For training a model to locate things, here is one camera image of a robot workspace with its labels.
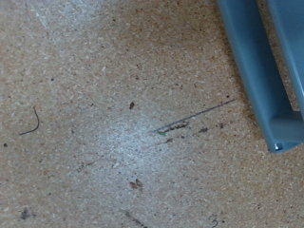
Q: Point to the grey tray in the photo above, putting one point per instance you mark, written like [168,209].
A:
[253,63]

